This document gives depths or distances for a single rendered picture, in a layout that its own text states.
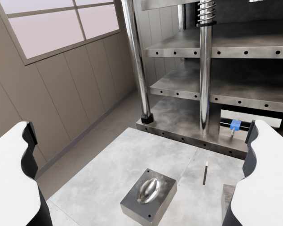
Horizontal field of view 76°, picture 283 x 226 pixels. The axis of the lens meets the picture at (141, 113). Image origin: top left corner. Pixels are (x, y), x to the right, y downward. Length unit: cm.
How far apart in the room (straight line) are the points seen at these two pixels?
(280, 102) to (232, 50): 32
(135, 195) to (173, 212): 16
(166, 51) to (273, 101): 58
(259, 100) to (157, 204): 68
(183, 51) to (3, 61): 168
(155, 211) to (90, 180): 41
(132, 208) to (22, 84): 179
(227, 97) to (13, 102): 193
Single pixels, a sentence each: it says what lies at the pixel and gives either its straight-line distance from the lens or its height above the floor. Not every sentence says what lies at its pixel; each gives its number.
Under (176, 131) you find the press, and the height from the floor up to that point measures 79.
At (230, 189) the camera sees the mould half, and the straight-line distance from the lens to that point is 77.
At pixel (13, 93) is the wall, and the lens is 220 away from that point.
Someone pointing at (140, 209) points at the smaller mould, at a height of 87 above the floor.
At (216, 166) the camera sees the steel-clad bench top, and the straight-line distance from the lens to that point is 98.
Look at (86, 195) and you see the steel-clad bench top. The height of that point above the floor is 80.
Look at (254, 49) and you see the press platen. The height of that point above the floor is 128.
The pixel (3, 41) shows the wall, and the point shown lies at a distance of 221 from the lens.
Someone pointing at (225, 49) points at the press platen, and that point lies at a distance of 98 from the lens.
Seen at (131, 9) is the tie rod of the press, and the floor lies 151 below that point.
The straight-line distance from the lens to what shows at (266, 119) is 108.
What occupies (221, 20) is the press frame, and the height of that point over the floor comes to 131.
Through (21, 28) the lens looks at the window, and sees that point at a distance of 229.
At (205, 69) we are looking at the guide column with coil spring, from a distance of 98.
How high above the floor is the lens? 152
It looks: 30 degrees down
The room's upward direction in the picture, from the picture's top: 11 degrees counter-clockwise
